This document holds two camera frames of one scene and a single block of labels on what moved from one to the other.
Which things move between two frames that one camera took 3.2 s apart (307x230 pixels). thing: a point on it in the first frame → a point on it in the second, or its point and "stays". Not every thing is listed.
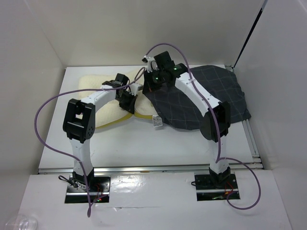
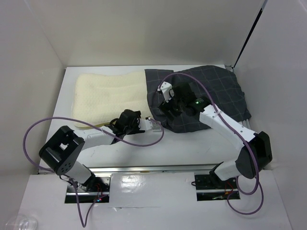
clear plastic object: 24,222 stays
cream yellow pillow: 110,114 stays
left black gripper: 129,107 → 136,129
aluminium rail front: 153,169 stays
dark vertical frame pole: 264,4 stays
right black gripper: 148,86 → 165,107
